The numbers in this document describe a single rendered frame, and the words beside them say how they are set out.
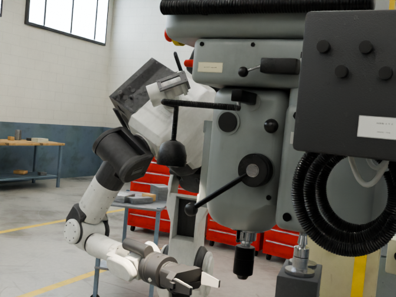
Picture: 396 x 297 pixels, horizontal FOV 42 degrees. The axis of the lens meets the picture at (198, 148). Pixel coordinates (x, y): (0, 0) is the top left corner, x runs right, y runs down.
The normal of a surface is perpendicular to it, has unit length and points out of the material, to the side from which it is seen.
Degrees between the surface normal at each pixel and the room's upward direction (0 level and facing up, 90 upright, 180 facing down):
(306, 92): 90
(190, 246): 94
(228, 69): 90
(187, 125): 85
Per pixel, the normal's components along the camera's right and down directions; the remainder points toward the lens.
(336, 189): -0.47, 0.00
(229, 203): -0.47, 0.32
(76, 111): 0.88, 0.11
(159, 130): -0.19, -0.51
